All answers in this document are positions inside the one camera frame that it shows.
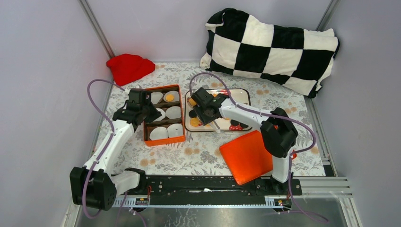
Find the black white checkered pillow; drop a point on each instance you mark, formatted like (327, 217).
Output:
(240, 45)

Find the floral tablecloth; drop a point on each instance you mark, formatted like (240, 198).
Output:
(199, 154)

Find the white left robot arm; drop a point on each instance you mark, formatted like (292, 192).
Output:
(93, 185)

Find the round yellow biscuit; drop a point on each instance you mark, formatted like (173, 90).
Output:
(169, 97)
(191, 102)
(195, 122)

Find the red knit hat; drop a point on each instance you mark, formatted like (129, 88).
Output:
(128, 68)

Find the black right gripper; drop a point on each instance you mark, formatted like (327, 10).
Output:
(204, 119)

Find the orange cookie box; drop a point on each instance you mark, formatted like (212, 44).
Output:
(148, 127)

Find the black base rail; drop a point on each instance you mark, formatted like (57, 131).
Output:
(169, 184)

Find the metal tongs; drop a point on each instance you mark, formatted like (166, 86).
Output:
(216, 127)

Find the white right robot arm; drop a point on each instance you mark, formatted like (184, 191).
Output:
(277, 119)

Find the white strawberry tray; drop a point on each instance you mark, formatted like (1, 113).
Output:
(230, 110)

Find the white paper cup liner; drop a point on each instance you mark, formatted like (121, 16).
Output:
(156, 97)
(176, 96)
(173, 112)
(162, 115)
(175, 130)
(158, 133)

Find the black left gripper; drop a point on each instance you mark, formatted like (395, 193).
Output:
(155, 114)

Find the orange box lid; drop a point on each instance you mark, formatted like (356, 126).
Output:
(257, 153)

